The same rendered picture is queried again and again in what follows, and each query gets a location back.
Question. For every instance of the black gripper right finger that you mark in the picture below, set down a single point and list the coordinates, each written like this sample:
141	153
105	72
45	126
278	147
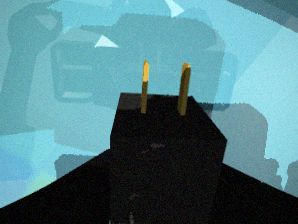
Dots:
241	199

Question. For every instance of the black two-prong plug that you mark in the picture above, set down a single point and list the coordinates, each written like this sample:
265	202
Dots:
165	157

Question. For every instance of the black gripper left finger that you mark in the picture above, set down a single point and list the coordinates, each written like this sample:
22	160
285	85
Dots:
79	197

